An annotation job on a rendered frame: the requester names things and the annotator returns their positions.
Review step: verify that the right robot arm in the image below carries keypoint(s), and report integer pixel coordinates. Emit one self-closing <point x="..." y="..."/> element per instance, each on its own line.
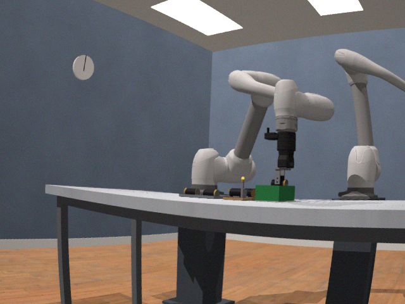
<point x="209" y="168"/>

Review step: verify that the green open box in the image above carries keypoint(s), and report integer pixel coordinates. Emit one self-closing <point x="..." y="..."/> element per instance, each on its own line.
<point x="274" y="193"/>

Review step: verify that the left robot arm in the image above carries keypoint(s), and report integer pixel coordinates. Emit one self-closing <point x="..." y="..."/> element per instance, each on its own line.
<point x="363" y="163"/>

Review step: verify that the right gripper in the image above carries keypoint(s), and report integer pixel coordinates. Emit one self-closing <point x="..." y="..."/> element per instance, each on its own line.
<point x="286" y="127"/>

